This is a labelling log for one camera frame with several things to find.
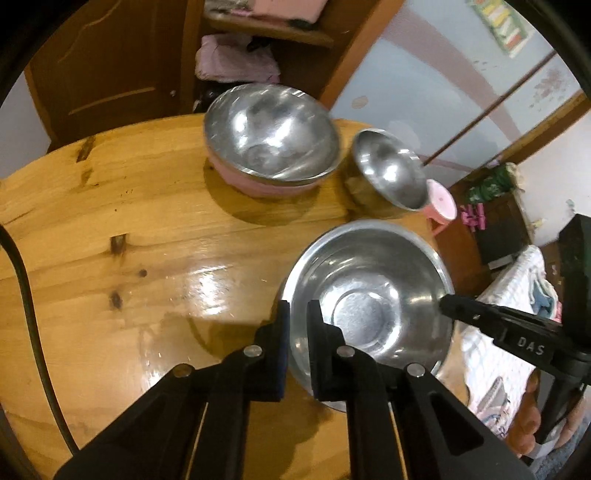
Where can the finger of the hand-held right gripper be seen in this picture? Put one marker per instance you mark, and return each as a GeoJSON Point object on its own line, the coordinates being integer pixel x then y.
{"type": "Point", "coordinates": [508, 332]}

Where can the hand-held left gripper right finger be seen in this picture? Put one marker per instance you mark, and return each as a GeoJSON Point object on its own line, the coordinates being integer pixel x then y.
{"type": "Point", "coordinates": [318, 364]}

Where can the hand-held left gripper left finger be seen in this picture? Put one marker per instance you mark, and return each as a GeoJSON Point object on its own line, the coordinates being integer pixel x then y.
{"type": "Point", "coordinates": [281, 369]}

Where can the medium steel bowl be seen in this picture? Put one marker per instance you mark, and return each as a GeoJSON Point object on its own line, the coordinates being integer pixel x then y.
{"type": "Point", "coordinates": [369, 286]}

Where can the person's right hand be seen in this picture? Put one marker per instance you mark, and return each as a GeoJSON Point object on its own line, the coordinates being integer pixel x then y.
{"type": "Point", "coordinates": [526, 415]}

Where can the dark wooden cabinet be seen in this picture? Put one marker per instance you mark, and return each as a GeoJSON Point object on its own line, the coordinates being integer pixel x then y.
{"type": "Point", "coordinates": [498, 235]}

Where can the pink toy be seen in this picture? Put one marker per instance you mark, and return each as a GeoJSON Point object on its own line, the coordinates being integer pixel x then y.
{"type": "Point", "coordinates": [473, 217]}

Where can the green bag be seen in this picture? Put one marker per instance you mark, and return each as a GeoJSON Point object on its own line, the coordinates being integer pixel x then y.
{"type": "Point", "coordinates": [489, 184]}

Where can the pink plastic stool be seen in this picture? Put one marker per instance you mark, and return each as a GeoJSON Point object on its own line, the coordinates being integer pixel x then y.
{"type": "Point", "coordinates": [441, 203]}

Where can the small steel bowl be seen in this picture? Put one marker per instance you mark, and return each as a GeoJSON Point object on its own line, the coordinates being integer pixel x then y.
{"type": "Point", "coordinates": [388, 166]}

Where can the steel bowl with pink outside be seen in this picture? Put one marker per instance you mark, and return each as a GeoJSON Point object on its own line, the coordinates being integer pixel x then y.
{"type": "Point", "coordinates": [272, 129]}

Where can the floral sliding wardrobe door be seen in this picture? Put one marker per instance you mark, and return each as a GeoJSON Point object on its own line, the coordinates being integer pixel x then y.
{"type": "Point", "coordinates": [415, 69]}

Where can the folded pink cloth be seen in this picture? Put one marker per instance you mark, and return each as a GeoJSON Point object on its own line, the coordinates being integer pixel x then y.
{"type": "Point", "coordinates": [235, 60]}

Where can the wooden corner shelf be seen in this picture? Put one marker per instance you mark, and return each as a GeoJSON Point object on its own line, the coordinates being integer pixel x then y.
{"type": "Point", "coordinates": [286, 32]}

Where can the brown wooden door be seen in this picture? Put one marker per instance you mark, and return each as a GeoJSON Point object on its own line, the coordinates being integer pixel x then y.
{"type": "Point", "coordinates": [115, 55]}

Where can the pink basket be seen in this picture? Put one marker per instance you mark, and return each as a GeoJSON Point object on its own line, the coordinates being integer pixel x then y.
{"type": "Point", "coordinates": [286, 9]}

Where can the wall poster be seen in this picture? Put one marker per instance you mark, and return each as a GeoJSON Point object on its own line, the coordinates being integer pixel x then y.
{"type": "Point", "coordinates": [503, 23]}

